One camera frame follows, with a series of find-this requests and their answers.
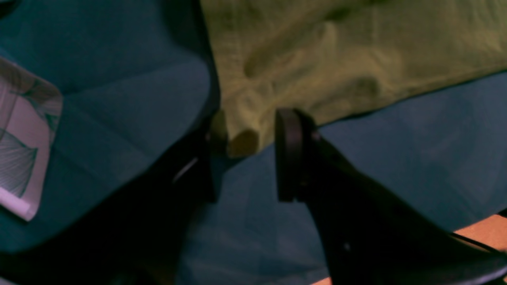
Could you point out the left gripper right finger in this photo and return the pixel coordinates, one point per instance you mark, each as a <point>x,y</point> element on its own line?
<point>369,235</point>

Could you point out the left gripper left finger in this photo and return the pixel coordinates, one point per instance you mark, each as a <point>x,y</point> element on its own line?
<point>144,221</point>

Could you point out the green t-shirt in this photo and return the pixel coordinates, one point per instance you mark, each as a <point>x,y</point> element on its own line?
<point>337,58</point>

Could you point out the blue tablecloth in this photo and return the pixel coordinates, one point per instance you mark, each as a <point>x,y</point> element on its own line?
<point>132,87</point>

